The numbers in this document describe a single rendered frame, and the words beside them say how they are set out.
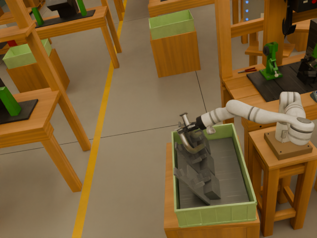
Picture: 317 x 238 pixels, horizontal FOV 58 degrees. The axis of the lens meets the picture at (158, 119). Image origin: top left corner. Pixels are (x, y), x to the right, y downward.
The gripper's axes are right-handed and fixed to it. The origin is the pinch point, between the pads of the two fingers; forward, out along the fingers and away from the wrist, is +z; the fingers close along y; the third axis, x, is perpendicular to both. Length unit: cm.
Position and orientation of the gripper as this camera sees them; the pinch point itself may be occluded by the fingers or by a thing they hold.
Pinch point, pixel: (181, 131)
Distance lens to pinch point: 154.8
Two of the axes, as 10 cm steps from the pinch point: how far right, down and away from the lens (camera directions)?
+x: 3.6, 9.1, -1.8
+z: -8.1, 4.1, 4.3
